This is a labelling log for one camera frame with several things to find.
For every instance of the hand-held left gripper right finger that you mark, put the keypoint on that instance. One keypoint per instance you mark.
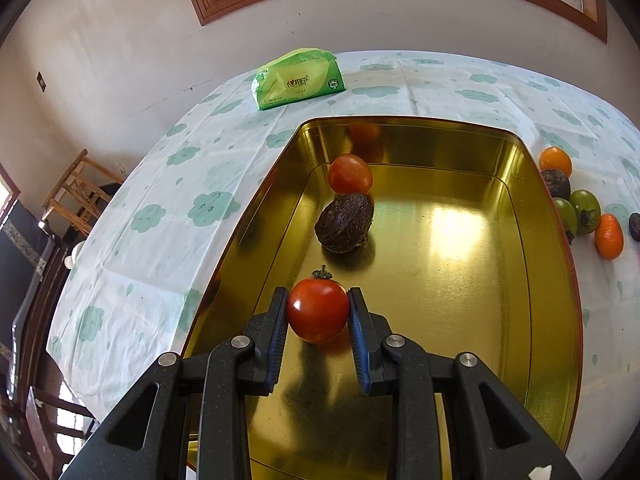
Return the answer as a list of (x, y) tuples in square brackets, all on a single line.
[(361, 347)]

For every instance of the orange mandarin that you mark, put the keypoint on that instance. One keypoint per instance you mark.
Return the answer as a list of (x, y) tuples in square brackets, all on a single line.
[(609, 236), (555, 161)]

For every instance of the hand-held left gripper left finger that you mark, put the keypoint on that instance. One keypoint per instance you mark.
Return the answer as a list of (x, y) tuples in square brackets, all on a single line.
[(276, 347)]

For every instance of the green tomato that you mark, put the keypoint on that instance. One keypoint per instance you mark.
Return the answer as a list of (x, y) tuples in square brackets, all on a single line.
[(564, 215), (586, 207)]

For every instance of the dark passion fruit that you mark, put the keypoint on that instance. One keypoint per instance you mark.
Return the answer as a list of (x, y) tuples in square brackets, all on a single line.
[(557, 186), (345, 223), (635, 226)]

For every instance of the gold tin tray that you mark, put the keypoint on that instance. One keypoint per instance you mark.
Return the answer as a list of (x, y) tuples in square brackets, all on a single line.
[(450, 270)]

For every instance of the red tomato with stem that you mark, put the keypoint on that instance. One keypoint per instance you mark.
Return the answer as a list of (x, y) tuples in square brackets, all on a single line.
[(317, 310)]

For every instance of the black cabinet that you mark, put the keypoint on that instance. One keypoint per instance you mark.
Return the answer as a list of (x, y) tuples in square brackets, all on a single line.
[(20, 260)]

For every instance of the wall socket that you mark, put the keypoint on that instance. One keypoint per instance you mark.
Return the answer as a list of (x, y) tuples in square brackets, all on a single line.
[(41, 81)]

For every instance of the cloud print tablecloth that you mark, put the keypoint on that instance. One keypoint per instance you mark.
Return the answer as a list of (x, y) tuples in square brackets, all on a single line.
[(150, 260)]

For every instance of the dark wooden chair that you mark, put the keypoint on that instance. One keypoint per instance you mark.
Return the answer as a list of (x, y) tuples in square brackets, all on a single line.
[(37, 410)]

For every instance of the green tissue packet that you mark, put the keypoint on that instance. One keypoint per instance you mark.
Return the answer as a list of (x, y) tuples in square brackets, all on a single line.
[(297, 80)]

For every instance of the wooden framed window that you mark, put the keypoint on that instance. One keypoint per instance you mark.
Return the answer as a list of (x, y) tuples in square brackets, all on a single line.
[(210, 0)]

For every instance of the white bowl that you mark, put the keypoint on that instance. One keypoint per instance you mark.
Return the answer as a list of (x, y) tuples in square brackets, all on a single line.
[(76, 255)]

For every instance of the light wooden chair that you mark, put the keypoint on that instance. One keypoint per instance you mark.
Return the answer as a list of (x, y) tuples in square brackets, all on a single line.
[(75, 176)]

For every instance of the orange-red tomato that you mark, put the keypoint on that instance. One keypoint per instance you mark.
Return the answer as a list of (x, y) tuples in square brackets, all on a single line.
[(350, 175)]

